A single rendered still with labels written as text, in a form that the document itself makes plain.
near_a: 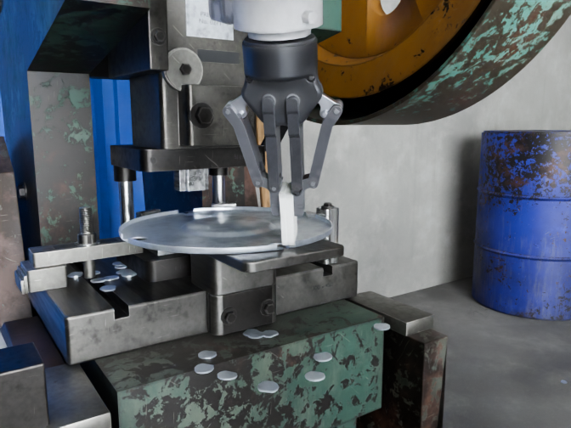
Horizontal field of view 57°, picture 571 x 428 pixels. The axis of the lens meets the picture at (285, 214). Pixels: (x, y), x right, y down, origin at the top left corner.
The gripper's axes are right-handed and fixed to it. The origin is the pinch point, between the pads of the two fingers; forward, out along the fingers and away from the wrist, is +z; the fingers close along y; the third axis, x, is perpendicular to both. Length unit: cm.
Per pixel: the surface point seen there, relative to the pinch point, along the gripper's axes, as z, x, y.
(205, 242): 3.6, -1.3, -10.3
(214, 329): 16.1, -2.6, -10.2
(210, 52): -15.0, 18.3, -12.9
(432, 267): 143, 201, 46
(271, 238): 4.7, 2.1, -2.7
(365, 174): 79, 185, 8
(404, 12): -15.7, 44.3, 14.3
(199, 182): 4.1, 16.7, -16.5
